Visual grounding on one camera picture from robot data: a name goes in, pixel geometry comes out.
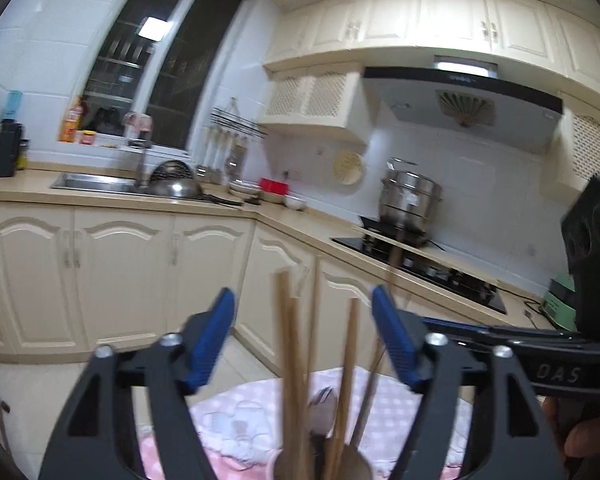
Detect green appliance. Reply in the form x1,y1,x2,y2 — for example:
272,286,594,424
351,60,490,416
540,272,578,331

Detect beige countertop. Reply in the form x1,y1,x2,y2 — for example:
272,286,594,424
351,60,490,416
0,160,581,331

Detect pink checkered tablecloth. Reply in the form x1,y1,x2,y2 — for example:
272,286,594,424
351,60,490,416
137,410,481,480

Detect hanging utensil rack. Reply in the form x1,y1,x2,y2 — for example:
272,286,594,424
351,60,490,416
207,100,268,171

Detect person's right hand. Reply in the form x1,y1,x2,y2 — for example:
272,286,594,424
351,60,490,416
562,407,600,480

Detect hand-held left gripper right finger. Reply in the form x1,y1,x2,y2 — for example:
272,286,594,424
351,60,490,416
371,285,568,480

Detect blue bottle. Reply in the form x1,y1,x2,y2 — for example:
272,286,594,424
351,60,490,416
2,91,25,126

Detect cream base cabinets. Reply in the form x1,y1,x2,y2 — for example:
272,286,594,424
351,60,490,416
0,200,531,361

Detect pink cup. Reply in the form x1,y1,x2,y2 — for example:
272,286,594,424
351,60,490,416
270,450,378,480

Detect steel bowl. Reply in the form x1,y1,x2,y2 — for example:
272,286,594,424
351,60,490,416
147,180,205,200

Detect glass jar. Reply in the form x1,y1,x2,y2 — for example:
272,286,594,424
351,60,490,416
224,145,248,186

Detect pink white container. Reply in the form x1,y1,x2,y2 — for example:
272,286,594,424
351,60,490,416
124,112,153,148

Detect orange bottle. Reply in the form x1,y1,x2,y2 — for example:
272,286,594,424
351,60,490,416
60,96,88,143

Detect metal spoon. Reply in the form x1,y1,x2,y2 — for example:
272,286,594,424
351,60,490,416
307,386,338,461

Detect steel sink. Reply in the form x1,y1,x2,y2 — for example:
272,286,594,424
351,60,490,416
50,172,151,193

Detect steel faucet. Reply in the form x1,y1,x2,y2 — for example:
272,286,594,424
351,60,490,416
132,140,151,188

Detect white fringed bear blanket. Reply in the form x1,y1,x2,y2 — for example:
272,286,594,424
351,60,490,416
187,366,476,466

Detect range hood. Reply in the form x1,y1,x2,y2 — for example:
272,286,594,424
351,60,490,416
362,55,565,153

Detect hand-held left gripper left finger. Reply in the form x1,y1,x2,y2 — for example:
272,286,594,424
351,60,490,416
39,287,236,480

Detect dark kitchen window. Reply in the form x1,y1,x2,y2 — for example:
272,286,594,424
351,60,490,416
82,0,243,151

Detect red container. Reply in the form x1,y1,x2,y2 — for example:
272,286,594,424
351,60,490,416
257,177,288,204

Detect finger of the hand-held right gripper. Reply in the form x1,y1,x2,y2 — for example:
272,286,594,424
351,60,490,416
420,316,583,347

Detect black thermos bottle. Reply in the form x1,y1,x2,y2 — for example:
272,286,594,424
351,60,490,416
0,121,23,178

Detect wooden chopstick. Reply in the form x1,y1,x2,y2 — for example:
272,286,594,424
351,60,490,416
278,270,301,480
325,297,360,480
291,300,307,480
350,230,406,446

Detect black gas stove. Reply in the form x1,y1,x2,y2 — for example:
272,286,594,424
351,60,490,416
330,215,508,316

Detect black pan handle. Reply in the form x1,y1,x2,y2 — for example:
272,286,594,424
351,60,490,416
200,192,243,207

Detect cream upper cabinets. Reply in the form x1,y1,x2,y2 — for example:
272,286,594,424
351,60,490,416
257,0,600,201

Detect steel steamer pot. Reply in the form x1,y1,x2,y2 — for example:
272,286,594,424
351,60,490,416
377,157,443,233

